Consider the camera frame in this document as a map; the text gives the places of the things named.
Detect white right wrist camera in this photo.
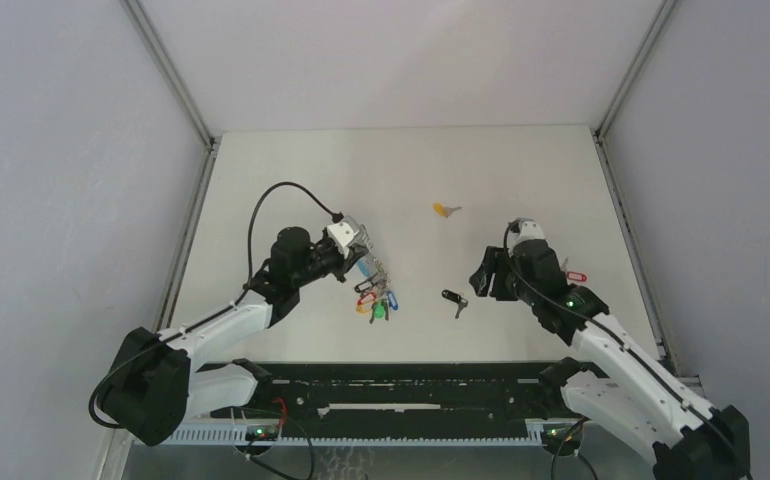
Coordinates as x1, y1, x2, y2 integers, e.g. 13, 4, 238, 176
505, 217, 546, 250

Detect white comb cable duct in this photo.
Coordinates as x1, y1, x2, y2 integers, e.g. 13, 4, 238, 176
160, 422, 546, 447

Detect red tagged key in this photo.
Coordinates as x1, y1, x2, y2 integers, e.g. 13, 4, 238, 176
357, 291, 378, 306
560, 257, 588, 283

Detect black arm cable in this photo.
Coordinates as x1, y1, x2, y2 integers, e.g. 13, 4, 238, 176
502, 221, 754, 480
245, 181, 347, 293

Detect yellow tagged key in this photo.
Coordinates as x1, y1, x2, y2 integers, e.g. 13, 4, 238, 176
356, 304, 375, 314
432, 203, 462, 218

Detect aluminium table rail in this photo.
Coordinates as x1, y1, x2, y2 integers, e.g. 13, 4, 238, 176
148, 137, 221, 332
593, 132, 677, 373

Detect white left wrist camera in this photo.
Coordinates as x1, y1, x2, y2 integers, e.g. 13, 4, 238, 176
325, 219, 360, 259

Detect left aluminium frame post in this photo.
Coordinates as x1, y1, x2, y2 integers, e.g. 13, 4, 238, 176
119, 0, 215, 150

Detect right green led board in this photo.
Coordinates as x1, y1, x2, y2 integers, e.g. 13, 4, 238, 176
541, 425, 584, 445

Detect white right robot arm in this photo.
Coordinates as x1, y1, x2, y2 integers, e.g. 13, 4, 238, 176
469, 239, 752, 479

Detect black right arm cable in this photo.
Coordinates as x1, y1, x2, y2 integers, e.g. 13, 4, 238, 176
502, 221, 754, 480

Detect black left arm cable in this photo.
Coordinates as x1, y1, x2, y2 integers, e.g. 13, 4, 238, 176
245, 181, 347, 293

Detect black tagged key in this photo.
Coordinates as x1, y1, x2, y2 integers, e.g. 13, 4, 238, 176
353, 278, 376, 295
441, 289, 469, 319

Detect left aluminium table rail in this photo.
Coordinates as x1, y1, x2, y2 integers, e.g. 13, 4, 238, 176
148, 137, 221, 332

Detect green tagged key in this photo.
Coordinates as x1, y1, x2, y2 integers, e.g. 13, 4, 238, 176
370, 300, 390, 323

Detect right aluminium frame post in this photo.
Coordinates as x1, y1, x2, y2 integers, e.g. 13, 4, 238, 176
594, 0, 681, 143

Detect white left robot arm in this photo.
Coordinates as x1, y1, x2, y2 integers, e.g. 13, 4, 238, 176
89, 219, 369, 446

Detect right aluminium table rail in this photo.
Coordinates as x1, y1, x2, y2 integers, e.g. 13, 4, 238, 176
593, 132, 677, 373

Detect blue tagged key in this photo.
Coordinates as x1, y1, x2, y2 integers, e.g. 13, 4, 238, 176
386, 290, 399, 311

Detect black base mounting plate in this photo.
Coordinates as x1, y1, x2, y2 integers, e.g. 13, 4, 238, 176
143, 361, 681, 440

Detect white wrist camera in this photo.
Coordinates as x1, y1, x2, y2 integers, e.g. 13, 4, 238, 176
325, 219, 360, 259
505, 217, 546, 250

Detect aluminium frame post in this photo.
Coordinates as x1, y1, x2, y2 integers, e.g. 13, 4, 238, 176
594, 0, 681, 143
119, 0, 215, 150

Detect green led board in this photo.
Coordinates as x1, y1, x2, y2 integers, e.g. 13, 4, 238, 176
245, 426, 281, 443
541, 425, 584, 445

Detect left green led board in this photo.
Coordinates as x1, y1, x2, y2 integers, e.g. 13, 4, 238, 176
245, 426, 281, 443

